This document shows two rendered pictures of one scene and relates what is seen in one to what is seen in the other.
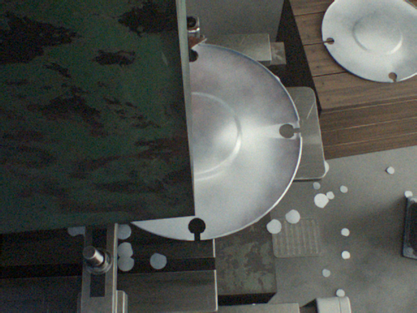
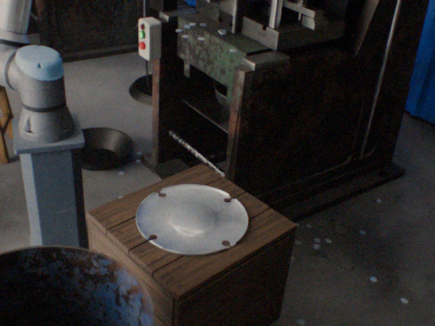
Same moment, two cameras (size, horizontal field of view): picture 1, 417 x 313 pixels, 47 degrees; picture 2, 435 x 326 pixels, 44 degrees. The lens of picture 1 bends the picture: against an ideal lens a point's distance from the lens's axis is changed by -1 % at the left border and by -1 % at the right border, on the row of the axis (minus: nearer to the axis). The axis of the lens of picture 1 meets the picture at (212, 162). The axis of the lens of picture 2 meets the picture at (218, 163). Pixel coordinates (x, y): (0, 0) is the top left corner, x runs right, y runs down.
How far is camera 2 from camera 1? 2.01 m
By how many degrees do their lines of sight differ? 77
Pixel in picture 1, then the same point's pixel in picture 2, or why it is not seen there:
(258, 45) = (254, 59)
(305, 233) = (166, 171)
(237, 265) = (198, 17)
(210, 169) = not seen: outside the picture
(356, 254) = not seen: hidden behind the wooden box
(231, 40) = (269, 58)
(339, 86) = (198, 177)
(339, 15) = (234, 219)
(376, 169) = not seen: hidden behind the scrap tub
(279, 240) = (181, 164)
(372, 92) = (172, 181)
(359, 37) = (206, 207)
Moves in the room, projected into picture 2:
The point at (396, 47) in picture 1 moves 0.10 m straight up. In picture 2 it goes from (170, 212) to (171, 180)
